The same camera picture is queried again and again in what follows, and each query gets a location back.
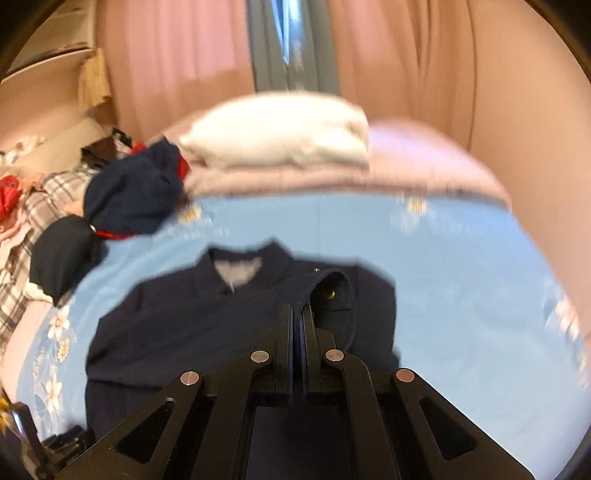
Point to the grey plaid blanket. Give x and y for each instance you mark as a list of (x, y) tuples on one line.
[(23, 277)]

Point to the dark cloth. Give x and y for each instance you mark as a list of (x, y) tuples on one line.
[(108, 143)]

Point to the beige pillow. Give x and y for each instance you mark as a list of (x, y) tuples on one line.
[(60, 147)]

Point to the white shelf unit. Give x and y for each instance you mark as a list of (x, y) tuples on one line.
[(46, 50)]

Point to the beige tasselled cloth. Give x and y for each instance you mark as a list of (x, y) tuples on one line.
[(94, 78)]

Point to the pink curtain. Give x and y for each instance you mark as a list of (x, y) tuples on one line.
[(397, 60), (175, 60)]

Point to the folded navy garment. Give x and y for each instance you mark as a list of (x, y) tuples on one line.
[(60, 258)]

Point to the grey-blue curtain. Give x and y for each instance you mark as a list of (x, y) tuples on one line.
[(277, 46)]

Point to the pink folded quilt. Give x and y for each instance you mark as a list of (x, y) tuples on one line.
[(415, 170)]

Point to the navy collared jacket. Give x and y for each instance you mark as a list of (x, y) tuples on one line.
[(184, 323)]

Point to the white pillow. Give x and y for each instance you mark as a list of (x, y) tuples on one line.
[(277, 129)]

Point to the crumpled navy garment red trim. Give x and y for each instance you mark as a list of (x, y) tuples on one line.
[(134, 194)]

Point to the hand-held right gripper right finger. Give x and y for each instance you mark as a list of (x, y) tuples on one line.
[(323, 344)]

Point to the blue floral bed sheet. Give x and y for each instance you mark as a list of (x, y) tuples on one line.
[(461, 277)]

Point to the red padded jacket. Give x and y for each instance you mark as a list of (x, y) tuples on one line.
[(7, 196)]

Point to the pink mattress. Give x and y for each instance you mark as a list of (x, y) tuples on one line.
[(18, 350)]

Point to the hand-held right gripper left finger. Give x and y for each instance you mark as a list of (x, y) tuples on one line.
[(284, 332)]

